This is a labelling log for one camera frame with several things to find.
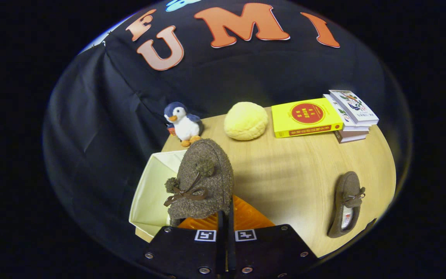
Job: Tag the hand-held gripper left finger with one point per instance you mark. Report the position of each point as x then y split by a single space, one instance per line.
184 252

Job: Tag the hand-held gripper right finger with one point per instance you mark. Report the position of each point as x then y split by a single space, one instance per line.
273 248

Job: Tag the beige fabric storage box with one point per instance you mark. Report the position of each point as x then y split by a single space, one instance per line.
151 193

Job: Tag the brown fuzzy bow shoe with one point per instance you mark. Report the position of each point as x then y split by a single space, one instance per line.
345 190
205 164

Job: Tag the penguin plush toy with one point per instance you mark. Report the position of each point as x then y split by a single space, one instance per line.
186 126

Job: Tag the yellow bun plush toy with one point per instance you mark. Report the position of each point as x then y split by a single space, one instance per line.
246 120

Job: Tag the yellow book with red circle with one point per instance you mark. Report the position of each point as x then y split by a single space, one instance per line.
304 120

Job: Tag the white illustrated cover book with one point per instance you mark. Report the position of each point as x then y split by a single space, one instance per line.
354 106

